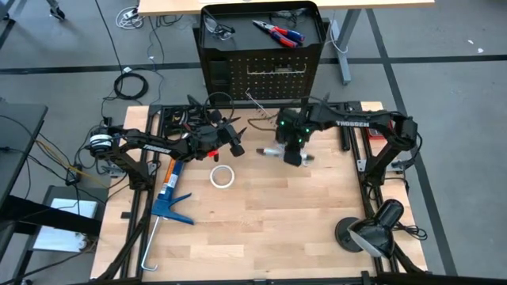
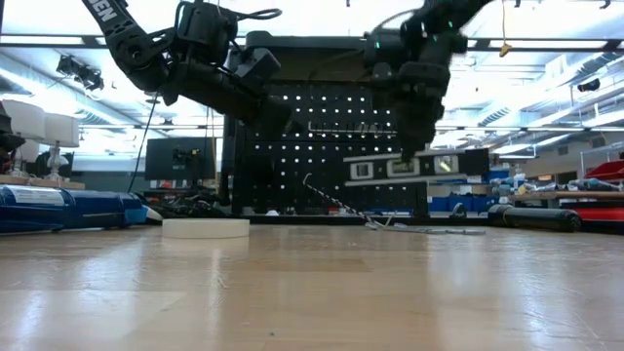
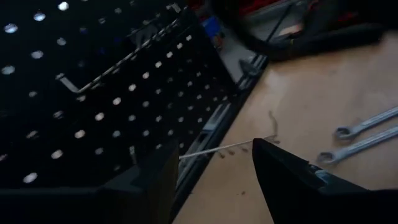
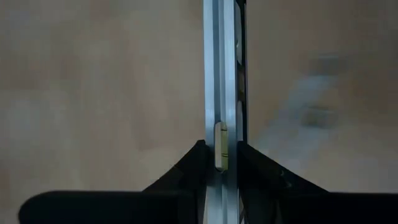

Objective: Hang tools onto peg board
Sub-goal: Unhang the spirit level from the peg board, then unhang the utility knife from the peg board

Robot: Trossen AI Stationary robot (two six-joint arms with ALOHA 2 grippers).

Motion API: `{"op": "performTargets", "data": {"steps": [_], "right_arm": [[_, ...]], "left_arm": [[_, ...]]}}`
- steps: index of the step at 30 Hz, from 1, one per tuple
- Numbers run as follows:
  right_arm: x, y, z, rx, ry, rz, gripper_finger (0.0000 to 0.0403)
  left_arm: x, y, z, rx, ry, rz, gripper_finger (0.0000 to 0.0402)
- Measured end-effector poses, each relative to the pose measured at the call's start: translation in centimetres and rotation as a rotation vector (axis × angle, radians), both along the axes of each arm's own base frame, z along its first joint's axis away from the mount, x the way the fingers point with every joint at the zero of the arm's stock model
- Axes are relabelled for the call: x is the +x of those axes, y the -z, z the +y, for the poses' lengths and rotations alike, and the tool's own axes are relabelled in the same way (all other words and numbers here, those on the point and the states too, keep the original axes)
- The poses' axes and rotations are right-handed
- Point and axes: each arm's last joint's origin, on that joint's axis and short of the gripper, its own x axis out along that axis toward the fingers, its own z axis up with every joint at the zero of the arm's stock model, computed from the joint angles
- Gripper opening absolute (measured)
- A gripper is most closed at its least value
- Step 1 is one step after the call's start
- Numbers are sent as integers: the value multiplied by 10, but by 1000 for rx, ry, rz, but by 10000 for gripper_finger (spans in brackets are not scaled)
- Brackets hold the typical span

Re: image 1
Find red and blue pliers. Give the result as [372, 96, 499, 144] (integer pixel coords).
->
[252, 19, 307, 50]

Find black side desk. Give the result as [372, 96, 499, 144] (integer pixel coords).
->
[0, 103, 50, 207]

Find black desk lamp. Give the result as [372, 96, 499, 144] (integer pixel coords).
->
[334, 198, 406, 260]

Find small red bin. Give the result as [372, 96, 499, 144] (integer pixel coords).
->
[366, 120, 396, 141]

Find black rig frame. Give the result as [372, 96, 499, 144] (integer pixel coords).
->
[93, 101, 507, 285]

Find black pegboard cabinet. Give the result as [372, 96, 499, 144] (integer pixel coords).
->
[193, 0, 329, 106]

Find white wire hook rail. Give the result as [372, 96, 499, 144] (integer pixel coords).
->
[244, 87, 280, 120]
[246, 63, 309, 78]

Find white flat panel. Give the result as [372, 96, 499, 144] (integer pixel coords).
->
[32, 197, 99, 253]

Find clear safety glasses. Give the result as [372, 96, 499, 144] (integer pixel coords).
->
[204, 9, 238, 42]

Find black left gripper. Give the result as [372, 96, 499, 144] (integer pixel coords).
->
[213, 116, 248, 158]

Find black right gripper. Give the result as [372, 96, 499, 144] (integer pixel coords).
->
[276, 132, 311, 168]

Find black cylindrical tube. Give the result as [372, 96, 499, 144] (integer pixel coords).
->
[341, 125, 353, 153]

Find wooden desk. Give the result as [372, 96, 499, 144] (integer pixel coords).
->
[137, 0, 436, 86]

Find white floor cable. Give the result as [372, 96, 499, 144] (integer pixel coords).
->
[115, 6, 145, 31]

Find blue caulking gun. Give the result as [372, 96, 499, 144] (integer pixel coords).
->
[140, 158, 196, 274]

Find dark safety glasses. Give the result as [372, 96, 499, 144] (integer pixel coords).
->
[270, 6, 311, 29]

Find black coiled floor cable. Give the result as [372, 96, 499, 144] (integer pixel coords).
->
[113, 72, 151, 101]

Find black lamp power cord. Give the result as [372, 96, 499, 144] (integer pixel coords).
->
[391, 220, 429, 242]

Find white tape roll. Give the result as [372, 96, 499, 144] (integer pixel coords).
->
[209, 164, 236, 190]

